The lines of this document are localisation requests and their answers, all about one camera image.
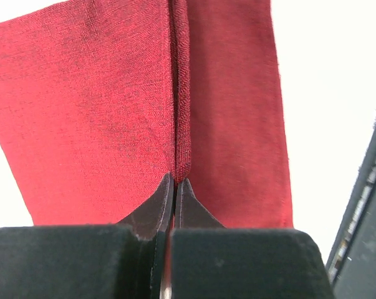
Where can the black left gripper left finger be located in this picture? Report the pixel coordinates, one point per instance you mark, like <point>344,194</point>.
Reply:
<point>123,260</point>

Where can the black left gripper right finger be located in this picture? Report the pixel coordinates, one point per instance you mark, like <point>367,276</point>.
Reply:
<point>211,261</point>

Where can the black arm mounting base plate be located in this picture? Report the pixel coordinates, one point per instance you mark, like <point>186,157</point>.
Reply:
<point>351,265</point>

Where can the dark red cloth napkin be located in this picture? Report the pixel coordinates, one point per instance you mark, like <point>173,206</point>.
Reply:
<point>100,99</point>

